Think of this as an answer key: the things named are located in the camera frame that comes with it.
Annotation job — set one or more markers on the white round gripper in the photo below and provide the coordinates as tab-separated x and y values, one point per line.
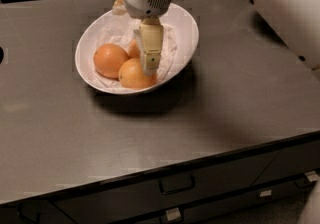
150	35

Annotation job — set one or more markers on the orange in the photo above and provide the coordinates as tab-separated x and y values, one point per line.
131	75
108	59
133	49

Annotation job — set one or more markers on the white oval bowl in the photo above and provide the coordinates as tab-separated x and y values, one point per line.
186	34

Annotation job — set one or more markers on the white paper liner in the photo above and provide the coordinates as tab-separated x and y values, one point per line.
120	31

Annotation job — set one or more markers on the small white drawer label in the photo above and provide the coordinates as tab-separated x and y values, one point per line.
265	193

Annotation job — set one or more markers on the upper middle drawer handle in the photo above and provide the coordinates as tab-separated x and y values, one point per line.
176	183

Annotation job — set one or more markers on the left drawer handle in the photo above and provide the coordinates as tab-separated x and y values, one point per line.
28	212

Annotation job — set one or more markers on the right drawer handle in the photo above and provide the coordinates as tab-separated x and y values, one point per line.
307	180

